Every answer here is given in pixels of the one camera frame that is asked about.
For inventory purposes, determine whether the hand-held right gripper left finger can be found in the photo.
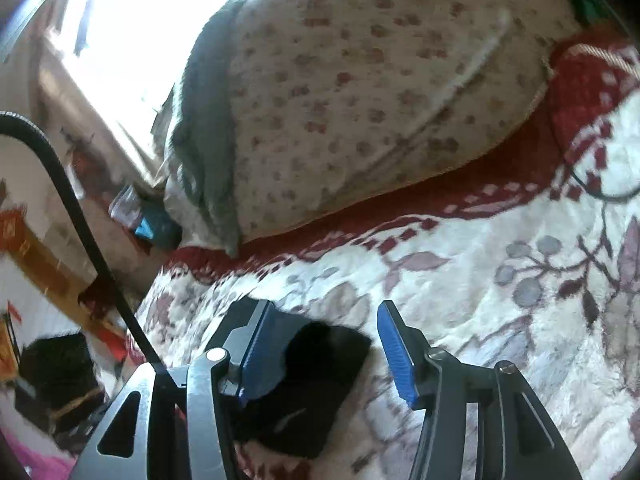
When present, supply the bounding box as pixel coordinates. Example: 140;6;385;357
67;300;275;480

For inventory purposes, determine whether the red white floral blanket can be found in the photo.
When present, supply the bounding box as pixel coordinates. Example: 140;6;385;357
132;25;640;480

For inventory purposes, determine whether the orange wooden furniture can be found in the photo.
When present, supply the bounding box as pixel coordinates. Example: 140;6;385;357
0;209;128;348

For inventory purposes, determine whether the pink cloth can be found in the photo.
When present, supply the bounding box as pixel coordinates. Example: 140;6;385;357
0;432;77;480

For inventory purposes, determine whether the blue packet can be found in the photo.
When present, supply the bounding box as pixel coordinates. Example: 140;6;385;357
134;209;163;242

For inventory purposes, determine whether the bright window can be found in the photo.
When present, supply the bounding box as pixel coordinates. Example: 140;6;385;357
72;0;251;136

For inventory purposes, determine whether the black bag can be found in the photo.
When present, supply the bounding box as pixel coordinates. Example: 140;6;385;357
14;331;107;438

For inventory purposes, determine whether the grey cloth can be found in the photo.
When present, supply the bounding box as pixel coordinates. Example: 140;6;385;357
167;0;262;259

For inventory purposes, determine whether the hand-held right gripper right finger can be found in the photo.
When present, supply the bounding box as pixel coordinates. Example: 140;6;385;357
377;300;583;480

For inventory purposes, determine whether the floral print pillow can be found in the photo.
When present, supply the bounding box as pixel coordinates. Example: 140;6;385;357
232;0;583;242

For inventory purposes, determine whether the thick black cable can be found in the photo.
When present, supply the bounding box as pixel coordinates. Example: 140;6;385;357
0;111;163;367

